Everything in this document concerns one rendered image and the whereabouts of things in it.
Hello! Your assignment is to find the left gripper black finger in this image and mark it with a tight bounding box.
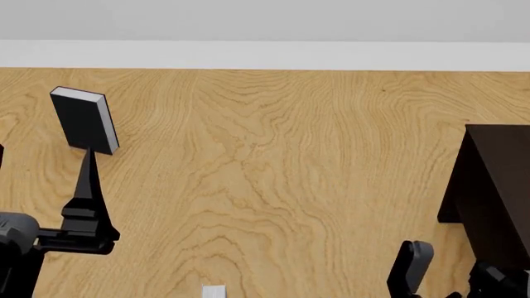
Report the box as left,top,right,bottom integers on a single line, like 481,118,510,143
60,147,122,243

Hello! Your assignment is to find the black hardcover book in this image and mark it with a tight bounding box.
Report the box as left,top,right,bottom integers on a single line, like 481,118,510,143
49,86,121,156

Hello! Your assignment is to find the dark brown wooden cabinet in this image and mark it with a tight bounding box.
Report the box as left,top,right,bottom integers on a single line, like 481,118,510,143
437,123,530,272

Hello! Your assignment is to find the white rectangular block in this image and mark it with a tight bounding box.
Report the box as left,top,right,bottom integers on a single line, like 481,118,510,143
201,284,228,298

